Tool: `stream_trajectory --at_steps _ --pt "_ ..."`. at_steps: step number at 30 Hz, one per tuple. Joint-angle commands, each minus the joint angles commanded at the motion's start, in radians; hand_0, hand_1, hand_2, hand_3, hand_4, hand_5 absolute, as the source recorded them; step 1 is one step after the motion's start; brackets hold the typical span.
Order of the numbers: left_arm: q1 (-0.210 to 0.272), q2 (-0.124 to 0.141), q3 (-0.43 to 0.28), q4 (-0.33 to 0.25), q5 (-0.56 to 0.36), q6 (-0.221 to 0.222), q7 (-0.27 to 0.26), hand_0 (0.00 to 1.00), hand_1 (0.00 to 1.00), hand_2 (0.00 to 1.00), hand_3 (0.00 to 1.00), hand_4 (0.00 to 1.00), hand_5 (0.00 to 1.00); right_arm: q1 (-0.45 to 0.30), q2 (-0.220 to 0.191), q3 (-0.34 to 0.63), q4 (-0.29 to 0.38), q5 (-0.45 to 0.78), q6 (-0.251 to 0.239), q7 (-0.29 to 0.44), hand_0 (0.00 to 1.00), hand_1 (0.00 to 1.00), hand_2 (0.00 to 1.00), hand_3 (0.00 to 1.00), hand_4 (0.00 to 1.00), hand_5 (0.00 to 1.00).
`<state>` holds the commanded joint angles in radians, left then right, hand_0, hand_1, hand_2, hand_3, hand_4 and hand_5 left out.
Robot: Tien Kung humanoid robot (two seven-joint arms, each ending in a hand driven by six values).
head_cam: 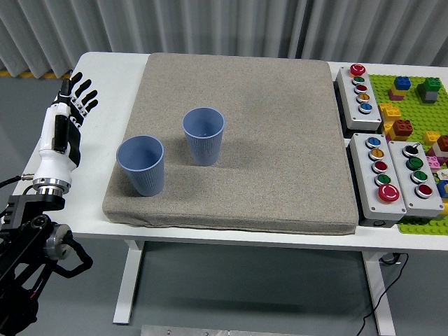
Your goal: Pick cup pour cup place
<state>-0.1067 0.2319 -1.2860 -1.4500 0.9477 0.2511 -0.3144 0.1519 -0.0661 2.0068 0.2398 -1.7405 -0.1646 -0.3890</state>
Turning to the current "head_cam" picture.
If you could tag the blue ribbed plastic cup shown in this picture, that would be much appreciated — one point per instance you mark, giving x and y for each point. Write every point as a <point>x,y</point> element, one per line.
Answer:
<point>140,154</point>
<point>204,150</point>

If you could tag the grey toy brick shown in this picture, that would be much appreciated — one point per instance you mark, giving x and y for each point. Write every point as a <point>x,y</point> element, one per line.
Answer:
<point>431,97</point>

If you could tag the blue toy brick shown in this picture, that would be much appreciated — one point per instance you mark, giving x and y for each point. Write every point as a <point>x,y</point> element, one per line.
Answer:
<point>443,189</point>
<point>402,83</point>

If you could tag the grey box large red button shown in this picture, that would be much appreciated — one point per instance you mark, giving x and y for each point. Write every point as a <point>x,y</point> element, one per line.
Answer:
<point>364,182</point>

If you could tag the grey-brown fabric mat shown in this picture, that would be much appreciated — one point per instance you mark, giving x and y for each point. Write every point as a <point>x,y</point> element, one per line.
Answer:
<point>262,140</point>

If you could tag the brown toy brick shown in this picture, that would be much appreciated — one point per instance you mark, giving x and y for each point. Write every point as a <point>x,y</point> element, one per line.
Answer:
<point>443,143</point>
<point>402,127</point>

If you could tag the grey five-button control box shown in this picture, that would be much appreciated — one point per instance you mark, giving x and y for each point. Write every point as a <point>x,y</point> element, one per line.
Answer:
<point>351,101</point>

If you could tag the yellow toy brick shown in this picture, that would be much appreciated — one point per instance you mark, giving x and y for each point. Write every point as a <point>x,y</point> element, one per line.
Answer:
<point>388,129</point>
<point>431,138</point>
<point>396,92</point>
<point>389,111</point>

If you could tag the grey box black knob switch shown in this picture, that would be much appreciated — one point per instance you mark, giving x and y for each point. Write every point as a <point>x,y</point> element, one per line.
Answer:
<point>409,192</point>

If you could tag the pink toy brick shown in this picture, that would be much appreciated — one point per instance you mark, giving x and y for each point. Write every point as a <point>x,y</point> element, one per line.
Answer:
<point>433,163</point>

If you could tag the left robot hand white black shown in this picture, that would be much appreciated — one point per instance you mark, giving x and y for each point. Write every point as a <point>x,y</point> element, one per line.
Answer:
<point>54,164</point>

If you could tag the white table leg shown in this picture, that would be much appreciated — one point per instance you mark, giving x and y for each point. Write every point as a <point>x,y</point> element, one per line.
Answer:
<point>381,297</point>
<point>127,280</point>

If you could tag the green toy brick baseplate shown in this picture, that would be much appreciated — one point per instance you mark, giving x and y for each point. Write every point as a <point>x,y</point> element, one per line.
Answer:
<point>413,108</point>

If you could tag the green toy brick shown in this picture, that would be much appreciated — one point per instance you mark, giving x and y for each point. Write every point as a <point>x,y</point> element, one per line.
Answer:
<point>430,85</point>

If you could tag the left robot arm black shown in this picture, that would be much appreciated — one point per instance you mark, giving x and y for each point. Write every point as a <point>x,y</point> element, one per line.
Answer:
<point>21,217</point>

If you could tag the grey pleated curtain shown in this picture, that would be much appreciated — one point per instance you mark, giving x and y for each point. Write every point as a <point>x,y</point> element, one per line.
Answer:
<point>210,24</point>

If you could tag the yellow black floor tape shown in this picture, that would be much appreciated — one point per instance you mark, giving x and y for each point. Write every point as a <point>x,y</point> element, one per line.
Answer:
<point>49,75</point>

